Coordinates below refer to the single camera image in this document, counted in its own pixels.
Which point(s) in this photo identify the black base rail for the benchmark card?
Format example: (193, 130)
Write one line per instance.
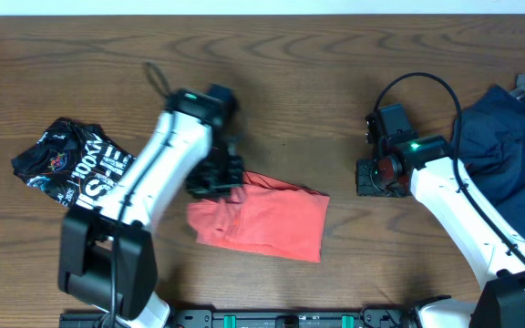
(370, 317)

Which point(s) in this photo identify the red printed t-shirt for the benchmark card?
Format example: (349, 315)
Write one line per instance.
(265, 216)

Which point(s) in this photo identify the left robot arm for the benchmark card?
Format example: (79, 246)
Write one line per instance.
(107, 256)

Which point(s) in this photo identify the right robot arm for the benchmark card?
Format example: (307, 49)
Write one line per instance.
(426, 169)

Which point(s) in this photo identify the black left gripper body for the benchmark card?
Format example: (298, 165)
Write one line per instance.
(215, 177)

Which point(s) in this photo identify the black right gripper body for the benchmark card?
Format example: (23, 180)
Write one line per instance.
(372, 179)

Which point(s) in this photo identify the black printed folded garment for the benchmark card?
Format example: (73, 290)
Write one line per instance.
(73, 163)

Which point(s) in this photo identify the navy blue garment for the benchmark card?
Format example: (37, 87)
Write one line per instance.
(492, 147)

